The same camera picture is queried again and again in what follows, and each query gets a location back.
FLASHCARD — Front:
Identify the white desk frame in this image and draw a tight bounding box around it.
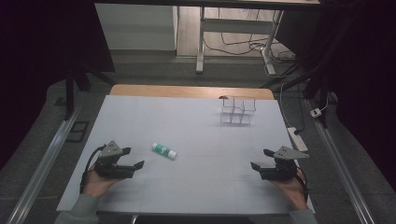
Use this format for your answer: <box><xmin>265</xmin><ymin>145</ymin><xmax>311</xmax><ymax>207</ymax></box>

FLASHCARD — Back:
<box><xmin>195</xmin><ymin>6</ymin><xmax>285</xmax><ymax>77</ymax></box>

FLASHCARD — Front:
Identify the metal floor rail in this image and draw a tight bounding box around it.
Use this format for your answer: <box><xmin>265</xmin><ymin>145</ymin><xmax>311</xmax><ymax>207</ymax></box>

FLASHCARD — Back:
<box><xmin>304</xmin><ymin>98</ymin><xmax>378</xmax><ymax>224</ymax></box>
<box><xmin>6</xmin><ymin>105</ymin><xmax>82</xmax><ymax>224</ymax></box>

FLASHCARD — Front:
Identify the clear acrylic compartment organizer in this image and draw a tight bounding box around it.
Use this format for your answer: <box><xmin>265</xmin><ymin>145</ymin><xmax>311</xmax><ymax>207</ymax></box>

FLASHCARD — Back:
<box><xmin>219</xmin><ymin>95</ymin><xmax>258</xmax><ymax>127</ymax></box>

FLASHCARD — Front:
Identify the white cabinet panel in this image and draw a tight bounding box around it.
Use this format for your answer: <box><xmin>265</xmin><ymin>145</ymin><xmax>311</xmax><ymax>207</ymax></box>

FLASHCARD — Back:
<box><xmin>94</xmin><ymin>3</ymin><xmax>179</xmax><ymax>51</ymax></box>

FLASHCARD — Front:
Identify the black metal stand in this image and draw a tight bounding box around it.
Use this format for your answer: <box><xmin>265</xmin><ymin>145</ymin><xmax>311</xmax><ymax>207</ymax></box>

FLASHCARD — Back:
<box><xmin>63</xmin><ymin>60</ymin><xmax>117</xmax><ymax>121</ymax></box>
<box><xmin>261</xmin><ymin>60</ymin><xmax>332</xmax><ymax>129</ymax></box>

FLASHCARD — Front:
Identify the person's right hand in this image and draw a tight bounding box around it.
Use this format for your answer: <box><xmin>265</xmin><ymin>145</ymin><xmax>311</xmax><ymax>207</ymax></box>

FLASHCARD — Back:
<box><xmin>270</xmin><ymin>168</ymin><xmax>309</xmax><ymax>211</ymax></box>

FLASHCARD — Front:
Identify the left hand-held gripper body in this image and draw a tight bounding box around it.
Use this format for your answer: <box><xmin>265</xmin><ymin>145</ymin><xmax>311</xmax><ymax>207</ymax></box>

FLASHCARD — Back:
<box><xmin>93</xmin><ymin>140</ymin><xmax>135</xmax><ymax>180</ymax></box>

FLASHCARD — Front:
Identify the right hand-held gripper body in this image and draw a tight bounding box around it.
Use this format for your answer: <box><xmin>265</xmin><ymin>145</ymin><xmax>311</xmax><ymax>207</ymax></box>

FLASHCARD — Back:
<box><xmin>260</xmin><ymin>146</ymin><xmax>310</xmax><ymax>182</ymax></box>

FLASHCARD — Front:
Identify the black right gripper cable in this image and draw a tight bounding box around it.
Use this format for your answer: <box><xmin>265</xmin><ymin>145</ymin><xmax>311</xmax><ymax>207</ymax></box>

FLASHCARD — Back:
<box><xmin>294</xmin><ymin>171</ymin><xmax>310</xmax><ymax>203</ymax></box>

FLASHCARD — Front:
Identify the black floor socket box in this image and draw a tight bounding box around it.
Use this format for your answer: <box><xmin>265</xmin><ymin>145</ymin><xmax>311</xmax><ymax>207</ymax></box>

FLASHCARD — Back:
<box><xmin>65</xmin><ymin>120</ymin><xmax>91</xmax><ymax>144</ymax></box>

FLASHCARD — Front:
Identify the white power strip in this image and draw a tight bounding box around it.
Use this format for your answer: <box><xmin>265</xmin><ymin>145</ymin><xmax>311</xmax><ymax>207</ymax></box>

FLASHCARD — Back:
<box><xmin>287</xmin><ymin>126</ymin><xmax>309</xmax><ymax>153</ymax></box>

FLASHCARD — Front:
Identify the green and white glue stick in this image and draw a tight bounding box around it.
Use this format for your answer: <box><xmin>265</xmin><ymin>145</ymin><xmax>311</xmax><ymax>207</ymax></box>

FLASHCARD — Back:
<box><xmin>151</xmin><ymin>142</ymin><xmax>178</xmax><ymax>161</ymax></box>

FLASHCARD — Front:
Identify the dark curtain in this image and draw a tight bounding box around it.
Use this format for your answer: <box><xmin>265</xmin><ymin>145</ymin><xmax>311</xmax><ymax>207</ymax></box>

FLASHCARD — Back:
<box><xmin>0</xmin><ymin>0</ymin><xmax>117</xmax><ymax>171</ymax></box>
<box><xmin>275</xmin><ymin>0</ymin><xmax>396</xmax><ymax>190</ymax></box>

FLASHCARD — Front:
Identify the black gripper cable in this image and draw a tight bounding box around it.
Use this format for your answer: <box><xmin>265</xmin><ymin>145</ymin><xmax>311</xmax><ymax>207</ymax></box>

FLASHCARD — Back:
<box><xmin>294</xmin><ymin>171</ymin><xmax>310</xmax><ymax>203</ymax></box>
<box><xmin>79</xmin><ymin>144</ymin><xmax>107</xmax><ymax>194</ymax></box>

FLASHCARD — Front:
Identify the white power strip cable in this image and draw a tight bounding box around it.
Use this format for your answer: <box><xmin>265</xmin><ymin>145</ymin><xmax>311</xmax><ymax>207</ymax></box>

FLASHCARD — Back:
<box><xmin>278</xmin><ymin>81</ymin><xmax>294</xmax><ymax>129</ymax></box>

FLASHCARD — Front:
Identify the person's left hand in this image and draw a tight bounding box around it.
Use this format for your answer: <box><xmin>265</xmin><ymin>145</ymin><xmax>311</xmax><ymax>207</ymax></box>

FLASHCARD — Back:
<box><xmin>83</xmin><ymin>163</ymin><xmax>125</xmax><ymax>199</ymax></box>

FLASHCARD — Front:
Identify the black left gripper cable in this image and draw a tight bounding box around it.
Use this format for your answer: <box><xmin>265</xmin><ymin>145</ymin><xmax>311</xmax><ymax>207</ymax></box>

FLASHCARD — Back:
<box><xmin>79</xmin><ymin>144</ymin><xmax>107</xmax><ymax>194</ymax></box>

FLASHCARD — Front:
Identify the white table cover sheet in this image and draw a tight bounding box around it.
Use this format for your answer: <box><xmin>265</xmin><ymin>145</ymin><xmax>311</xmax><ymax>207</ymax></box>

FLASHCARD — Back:
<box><xmin>56</xmin><ymin>94</ymin><xmax>316</xmax><ymax>216</ymax></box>

